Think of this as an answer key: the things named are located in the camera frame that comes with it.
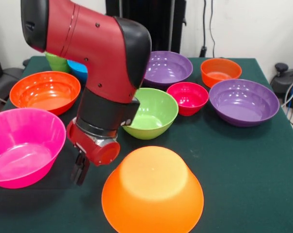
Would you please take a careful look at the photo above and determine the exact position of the black hanging cable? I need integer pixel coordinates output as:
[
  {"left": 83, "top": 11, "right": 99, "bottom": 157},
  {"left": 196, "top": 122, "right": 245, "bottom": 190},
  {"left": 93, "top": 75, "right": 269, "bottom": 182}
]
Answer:
[{"left": 199, "top": 0, "right": 208, "bottom": 58}]

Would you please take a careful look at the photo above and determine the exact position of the pink bowl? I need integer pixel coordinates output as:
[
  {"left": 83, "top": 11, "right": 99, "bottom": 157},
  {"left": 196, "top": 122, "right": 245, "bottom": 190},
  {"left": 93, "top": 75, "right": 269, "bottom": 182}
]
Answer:
[{"left": 0, "top": 108, "right": 67, "bottom": 189}]

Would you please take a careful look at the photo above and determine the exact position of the tangle of cables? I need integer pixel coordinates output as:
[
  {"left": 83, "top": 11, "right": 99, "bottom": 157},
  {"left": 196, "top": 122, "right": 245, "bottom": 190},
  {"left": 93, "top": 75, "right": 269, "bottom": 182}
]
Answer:
[{"left": 281, "top": 77, "right": 293, "bottom": 133}]

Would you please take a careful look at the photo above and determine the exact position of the blue bowl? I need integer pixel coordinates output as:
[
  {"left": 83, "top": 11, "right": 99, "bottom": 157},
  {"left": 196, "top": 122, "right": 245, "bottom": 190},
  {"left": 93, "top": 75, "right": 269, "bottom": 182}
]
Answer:
[{"left": 67, "top": 59, "right": 88, "bottom": 83}]

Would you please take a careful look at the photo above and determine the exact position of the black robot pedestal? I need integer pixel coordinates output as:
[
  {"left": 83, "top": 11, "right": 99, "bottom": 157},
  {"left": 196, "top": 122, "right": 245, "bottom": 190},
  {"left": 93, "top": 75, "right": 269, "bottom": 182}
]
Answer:
[{"left": 105, "top": 0, "right": 187, "bottom": 54}]

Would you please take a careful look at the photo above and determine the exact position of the purple bowl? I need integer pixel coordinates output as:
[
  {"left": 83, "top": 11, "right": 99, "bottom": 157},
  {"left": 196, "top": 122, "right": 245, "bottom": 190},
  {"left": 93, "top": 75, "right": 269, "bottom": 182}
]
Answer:
[
  {"left": 209, "top": 79, "right": 280, "bottom": 128},
  {"left": 143, "top": 50, "right": 194, "bottom": 89}
]

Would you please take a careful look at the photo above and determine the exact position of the small red-orange bowl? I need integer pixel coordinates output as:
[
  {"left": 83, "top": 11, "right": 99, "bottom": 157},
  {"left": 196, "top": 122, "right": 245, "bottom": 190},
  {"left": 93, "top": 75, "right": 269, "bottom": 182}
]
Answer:
[{"left": 200, "top": 58, "right": 243, "bottom": 88}]

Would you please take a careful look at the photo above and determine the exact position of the small crimson bowl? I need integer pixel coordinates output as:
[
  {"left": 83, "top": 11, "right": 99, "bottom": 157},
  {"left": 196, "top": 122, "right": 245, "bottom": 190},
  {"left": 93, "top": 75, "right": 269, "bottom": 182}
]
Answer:
[{"left": 166, "top": 82, "right": 210, "bottom": 117}]

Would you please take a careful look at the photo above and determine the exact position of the dark green tablecloth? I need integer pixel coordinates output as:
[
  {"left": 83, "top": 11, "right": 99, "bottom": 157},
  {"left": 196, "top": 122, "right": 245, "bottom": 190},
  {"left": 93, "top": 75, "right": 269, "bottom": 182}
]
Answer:
[{"left": 0, "top": 55, "right": 293, "bottom": 233}]

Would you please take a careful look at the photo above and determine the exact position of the large red-orange bowl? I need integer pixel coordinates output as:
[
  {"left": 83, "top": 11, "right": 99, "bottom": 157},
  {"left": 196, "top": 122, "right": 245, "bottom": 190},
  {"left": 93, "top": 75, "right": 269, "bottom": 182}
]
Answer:
[{"left": 9, "top": 70, "right": 81, "bottom": 116}]

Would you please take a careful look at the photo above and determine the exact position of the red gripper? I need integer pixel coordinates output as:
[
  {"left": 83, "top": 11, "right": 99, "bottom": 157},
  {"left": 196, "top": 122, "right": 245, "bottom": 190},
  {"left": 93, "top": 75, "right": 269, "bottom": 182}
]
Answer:
[{"left": 66, "top": 117, "right": 121, "bottom": 186}]

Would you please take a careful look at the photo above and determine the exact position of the green bowl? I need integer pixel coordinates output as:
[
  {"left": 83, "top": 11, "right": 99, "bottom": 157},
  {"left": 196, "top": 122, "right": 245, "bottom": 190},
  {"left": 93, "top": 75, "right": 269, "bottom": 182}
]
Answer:
[{"left": 122, "top": 87, "right": 179, "bottom": 140}]

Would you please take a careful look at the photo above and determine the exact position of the green cup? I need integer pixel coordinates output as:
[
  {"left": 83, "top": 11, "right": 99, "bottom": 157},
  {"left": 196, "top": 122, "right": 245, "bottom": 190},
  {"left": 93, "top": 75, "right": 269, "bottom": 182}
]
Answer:
[{"left": 44, "top": 51, "right": 71, "bottom": 73}]

